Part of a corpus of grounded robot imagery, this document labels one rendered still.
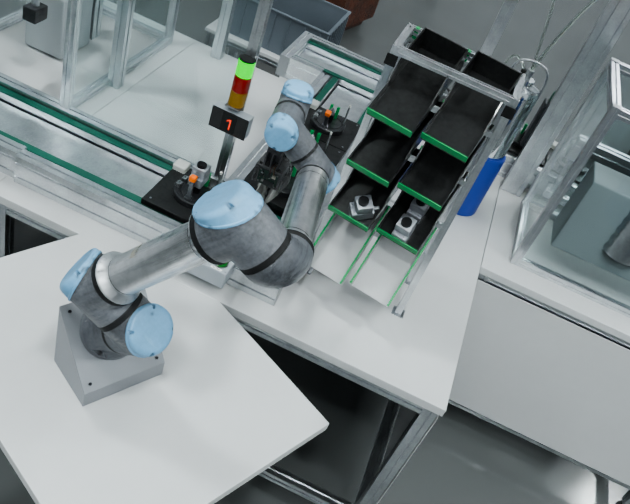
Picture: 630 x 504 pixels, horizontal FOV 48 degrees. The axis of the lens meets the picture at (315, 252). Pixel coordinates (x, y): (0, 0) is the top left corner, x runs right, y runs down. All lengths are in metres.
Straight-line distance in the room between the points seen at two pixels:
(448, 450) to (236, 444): 1.54
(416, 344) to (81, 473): 1.05
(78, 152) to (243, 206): 1.26
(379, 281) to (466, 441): 1.33
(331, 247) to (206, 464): 0.74
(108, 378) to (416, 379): 0.88
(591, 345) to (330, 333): 1.11
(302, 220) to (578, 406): 1.87
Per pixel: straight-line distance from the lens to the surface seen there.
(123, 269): 1.46
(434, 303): 2.39
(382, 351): 2.15
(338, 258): 2.10
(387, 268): 2.10
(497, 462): 3.28
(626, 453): 3.23
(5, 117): 2.55
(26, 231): 2.66
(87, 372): 1.77
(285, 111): 1.61
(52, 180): 2.28
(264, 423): 1.86
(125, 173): 2.37
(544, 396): 3.03
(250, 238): 1.25
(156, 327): 1.58
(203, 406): 1.85
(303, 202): 1.47
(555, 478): 3.41
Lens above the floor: 2.35
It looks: 39 degrees down
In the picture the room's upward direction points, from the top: 22 degrees clockwise
